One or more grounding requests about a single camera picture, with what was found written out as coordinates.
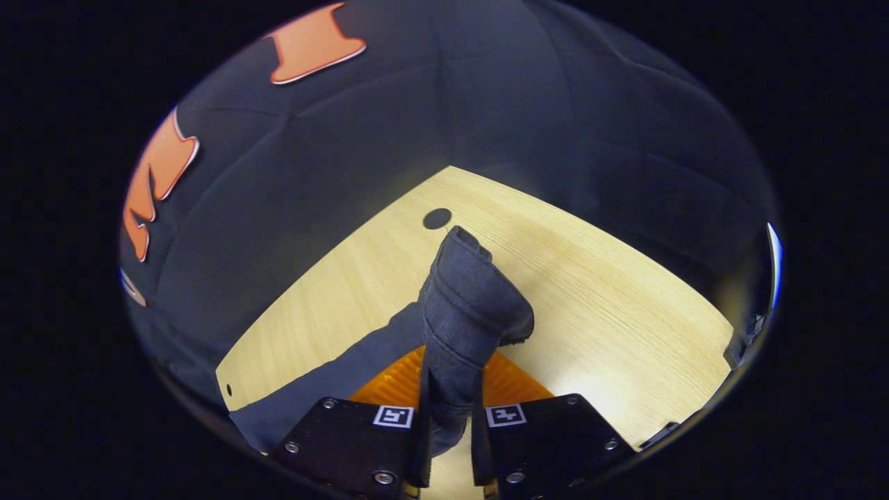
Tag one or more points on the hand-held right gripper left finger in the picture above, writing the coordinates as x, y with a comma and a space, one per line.
361, 448

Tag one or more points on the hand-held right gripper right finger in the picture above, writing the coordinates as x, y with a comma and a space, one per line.
549, 444

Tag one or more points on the dark jeans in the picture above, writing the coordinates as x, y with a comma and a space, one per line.
465, 305

